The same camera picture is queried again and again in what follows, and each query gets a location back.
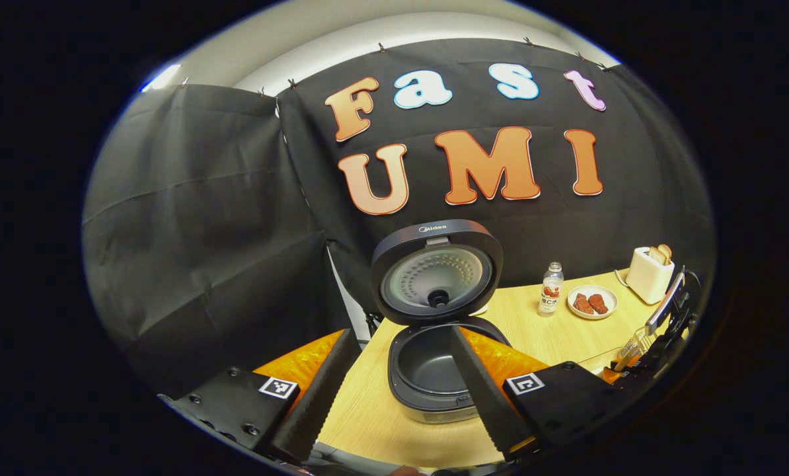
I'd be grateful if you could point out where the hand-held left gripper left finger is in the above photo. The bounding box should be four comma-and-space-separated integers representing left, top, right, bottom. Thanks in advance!
159, 329, 363, 465

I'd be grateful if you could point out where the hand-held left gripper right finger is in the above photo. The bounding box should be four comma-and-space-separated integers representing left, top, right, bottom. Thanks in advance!
449, 326, 623, 463

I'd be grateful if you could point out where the dark grey rice cooker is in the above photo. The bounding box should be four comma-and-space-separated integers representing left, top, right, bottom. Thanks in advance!
370, 219, 511, 424

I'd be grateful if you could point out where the white toaster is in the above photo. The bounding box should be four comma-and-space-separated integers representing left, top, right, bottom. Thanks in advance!
626, 247, 675, 305

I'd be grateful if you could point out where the white round plate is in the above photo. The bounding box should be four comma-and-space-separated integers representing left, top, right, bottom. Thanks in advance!
567, 285, 619, 321

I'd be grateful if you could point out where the clear plastic drink bottle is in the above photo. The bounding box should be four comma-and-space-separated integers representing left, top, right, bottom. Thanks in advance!
538, 262, 564, 317

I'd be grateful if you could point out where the black backdrop cloth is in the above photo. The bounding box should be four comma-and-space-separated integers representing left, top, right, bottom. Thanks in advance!
83, 38, 716, 397

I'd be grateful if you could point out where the ceiling light panel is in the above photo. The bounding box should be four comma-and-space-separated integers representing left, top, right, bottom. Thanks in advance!
140, 63, 184, 93

